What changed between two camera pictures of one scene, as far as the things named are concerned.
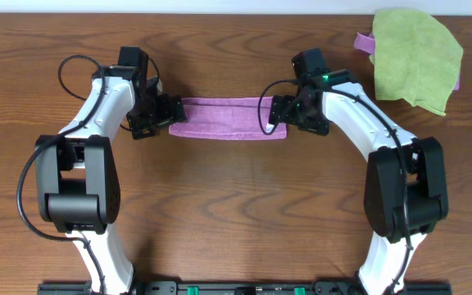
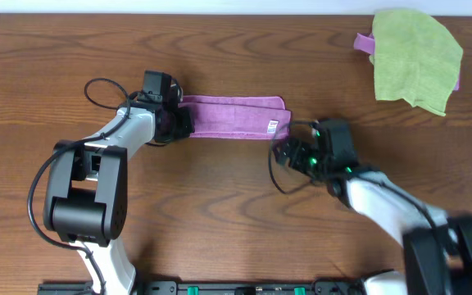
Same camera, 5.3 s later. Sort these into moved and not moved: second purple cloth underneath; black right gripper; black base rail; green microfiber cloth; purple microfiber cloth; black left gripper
Moved: black left gripper; black right gripper
Not moved: second purple cloth underneath; black base rail; green microfiber cloth; purple microfiber cloth
